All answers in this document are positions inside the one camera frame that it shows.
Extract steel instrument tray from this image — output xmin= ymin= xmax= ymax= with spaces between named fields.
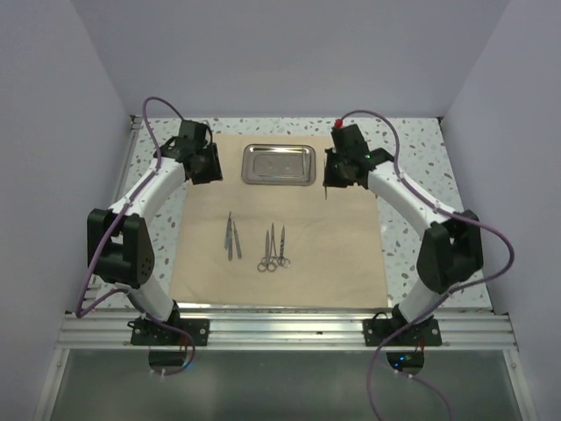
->
xmin=241 ymin=144 xmax=316 ymax=186

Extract beige surgical cloth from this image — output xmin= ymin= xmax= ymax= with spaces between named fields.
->
xmin=170 ymin=134 xmax=387 ymax=309

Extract steel surgical scissors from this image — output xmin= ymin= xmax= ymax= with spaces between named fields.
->
xmin=278 ymin=227 xmax=291 ymax=268

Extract steel forceps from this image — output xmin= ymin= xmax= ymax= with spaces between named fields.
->
xmin=267 ymin=223 xmax=278 ymax=272
xmin=257 ymin=232 xmax=270 ymax=272

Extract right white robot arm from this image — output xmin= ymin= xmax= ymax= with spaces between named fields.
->
xmin=323 ymin=119 xmax=483 ymax=345

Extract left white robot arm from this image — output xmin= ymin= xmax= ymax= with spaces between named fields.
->
xmin=87 ymin=120 xmax=223 ymax=345

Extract aluminium left side rail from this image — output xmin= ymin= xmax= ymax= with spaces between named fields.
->
xmin=74 ymin=116 xmax=142 ymax=318

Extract aluminium rail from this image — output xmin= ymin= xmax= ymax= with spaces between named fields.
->
xmin=56 ymin=306 xmax=517 ymax=351
xmin=74 ymin=116 xmax=142 ymax=318

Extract aluminium front rail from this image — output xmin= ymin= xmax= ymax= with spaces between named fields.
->
xmin=56 ymin=306 xmax=517 ymax=351

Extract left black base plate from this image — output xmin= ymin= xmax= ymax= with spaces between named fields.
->
xmin=127 ymin=318 xmax=210 ymax=346

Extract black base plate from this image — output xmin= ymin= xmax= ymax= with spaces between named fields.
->
xmin=127 ymin=318 xmax=210 ymax=346
xmin=362 ymin=312 xmax=443 ymax=347

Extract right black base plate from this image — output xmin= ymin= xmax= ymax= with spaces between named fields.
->
xmin=362 ymin=312 xmax=443 ymax=347

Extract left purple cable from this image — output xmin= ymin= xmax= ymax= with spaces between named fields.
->
xmin=75 ymin=96 xmax=198 ymax=376

